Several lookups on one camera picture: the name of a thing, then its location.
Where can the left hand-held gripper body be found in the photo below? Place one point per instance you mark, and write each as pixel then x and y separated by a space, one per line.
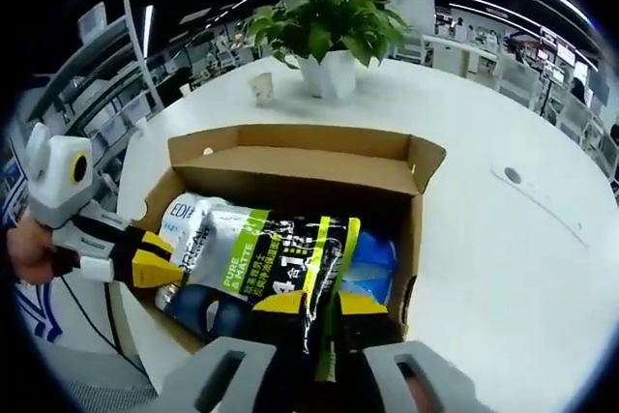
pixel 58 176

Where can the group of white office chairs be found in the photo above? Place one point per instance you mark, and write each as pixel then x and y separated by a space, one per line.
pixel 522 79

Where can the white paper cup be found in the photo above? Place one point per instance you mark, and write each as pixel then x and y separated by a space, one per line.
pixel 263 89

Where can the green plant in white pot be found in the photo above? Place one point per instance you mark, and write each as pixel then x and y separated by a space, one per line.
pixel 329 21

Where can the person's left hand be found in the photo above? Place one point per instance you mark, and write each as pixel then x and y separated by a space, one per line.
pixel 31 251

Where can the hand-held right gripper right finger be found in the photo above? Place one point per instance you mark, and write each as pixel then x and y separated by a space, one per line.
pixel 382 384

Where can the blue plastic packet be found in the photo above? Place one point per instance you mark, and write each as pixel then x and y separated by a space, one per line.
pixel 374 258

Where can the brown cardboard shoe box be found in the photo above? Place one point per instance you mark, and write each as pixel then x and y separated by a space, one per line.
pixel 309 176

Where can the wall display screen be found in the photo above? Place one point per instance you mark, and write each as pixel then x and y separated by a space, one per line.
pixel 563 48

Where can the black silver green pouch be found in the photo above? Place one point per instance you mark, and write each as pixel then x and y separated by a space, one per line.
pixel 271 258

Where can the white blue wet wipes pack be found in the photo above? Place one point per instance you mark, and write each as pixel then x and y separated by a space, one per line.
pixel 186 212

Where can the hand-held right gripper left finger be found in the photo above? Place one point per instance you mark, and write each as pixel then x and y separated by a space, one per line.
pixel 227 374

